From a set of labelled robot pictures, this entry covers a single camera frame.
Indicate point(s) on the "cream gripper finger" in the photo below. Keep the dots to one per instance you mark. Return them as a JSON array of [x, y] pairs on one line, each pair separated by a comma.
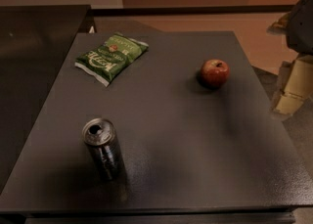
[[294, 85]]

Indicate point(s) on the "silver redbull can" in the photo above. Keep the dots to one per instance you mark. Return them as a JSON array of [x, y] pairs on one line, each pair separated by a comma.
[[101, 140]]

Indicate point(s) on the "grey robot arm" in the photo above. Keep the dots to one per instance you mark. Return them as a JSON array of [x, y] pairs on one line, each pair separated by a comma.
[[299, 28]]

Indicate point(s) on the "red apple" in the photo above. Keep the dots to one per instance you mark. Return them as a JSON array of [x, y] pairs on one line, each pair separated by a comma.
[[214, 73]]

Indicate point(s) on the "green chip bag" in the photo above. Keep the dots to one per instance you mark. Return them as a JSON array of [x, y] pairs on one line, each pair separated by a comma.
[[108, 60]]

